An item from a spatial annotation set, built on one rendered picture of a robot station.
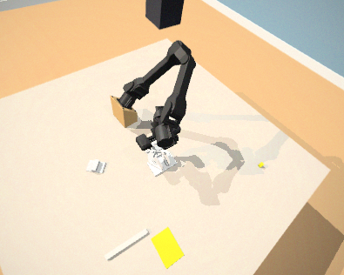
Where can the white flat bar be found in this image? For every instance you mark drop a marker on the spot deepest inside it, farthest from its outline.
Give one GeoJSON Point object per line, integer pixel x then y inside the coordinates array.
{"type": "Point", "coordinates": [125, 244]}

